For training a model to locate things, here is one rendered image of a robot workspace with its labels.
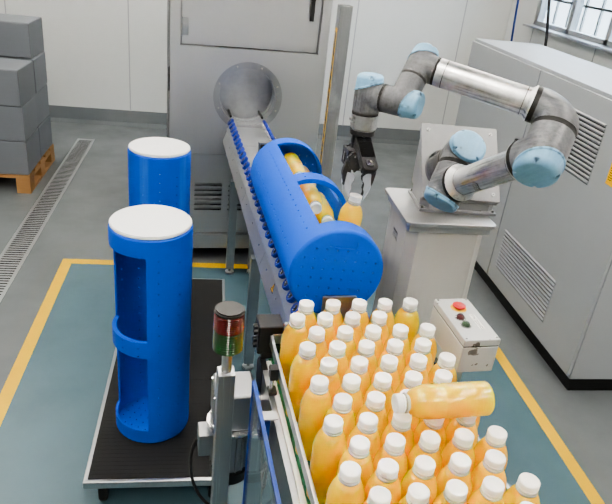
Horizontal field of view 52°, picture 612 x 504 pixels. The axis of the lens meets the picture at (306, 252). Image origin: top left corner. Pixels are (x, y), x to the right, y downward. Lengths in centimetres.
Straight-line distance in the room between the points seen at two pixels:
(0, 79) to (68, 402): 270
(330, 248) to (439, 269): 59
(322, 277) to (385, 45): 539
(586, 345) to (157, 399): 211
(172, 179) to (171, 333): 86
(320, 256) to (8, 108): 364
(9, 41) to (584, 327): 437
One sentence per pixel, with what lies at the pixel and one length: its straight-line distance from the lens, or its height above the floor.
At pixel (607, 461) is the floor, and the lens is 325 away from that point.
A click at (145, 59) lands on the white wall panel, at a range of 688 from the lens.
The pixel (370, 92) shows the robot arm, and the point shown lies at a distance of 173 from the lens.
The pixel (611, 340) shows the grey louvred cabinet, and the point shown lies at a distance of 349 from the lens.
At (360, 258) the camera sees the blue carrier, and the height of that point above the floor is 114.
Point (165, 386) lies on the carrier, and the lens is 242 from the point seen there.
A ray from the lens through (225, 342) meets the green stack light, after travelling 130.
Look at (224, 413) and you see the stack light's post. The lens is 143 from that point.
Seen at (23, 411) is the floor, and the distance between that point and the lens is 305.
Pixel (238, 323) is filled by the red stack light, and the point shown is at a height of 124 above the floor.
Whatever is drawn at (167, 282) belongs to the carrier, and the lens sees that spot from 217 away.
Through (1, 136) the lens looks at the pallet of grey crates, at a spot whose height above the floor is 44.
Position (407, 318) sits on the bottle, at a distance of 172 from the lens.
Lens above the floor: 194
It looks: 26 degrees down
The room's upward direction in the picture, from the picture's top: 7 degrees clockwise
